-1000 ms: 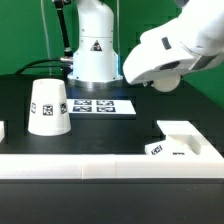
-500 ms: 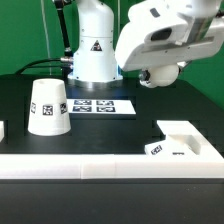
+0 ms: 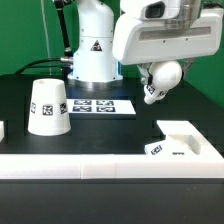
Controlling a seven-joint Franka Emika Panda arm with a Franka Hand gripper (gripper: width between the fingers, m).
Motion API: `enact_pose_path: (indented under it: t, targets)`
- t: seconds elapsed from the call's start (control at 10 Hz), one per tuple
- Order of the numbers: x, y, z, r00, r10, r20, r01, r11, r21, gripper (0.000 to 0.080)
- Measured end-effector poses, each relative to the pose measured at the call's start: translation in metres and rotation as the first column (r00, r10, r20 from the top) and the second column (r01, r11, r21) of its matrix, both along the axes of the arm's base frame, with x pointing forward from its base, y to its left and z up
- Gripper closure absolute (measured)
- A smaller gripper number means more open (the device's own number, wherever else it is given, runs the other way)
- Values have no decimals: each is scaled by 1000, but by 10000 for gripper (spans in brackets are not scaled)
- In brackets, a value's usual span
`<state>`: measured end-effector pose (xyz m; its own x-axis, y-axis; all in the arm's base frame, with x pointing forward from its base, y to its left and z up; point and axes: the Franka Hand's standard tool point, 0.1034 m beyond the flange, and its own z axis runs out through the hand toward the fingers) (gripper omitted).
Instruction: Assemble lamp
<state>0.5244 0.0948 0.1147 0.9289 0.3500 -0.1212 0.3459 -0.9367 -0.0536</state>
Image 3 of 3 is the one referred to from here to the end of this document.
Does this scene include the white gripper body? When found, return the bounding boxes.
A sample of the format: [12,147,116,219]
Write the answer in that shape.
[112,8,223,65]

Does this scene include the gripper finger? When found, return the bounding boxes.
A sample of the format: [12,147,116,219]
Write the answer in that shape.
[138,64,153,85]
[181,58,195,79]

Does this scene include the white lamp bulb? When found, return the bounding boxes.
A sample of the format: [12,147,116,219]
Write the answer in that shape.
[144,61,182,104]

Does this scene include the white lamp base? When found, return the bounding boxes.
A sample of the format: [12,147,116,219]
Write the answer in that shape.
[144,120,201,157]

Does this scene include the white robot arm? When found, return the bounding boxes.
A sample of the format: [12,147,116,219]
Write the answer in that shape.
[68,0,224,88]

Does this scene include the white lamp shade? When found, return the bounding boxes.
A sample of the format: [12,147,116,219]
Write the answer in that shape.
[28,78,71,136]

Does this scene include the white marker sheet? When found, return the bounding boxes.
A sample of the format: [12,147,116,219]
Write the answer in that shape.
[67,99,135,115]

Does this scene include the white block at left edge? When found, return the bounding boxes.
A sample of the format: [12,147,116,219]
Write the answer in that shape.
[0,121,4,142]

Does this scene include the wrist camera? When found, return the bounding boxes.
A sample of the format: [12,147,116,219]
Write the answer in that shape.
[119,0,183,21]

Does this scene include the black cable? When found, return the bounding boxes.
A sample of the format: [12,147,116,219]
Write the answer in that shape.
[14,58,73,75]

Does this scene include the white L-shaped fence wall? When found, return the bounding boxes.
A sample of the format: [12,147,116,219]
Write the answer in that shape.
[0,136,224,179]

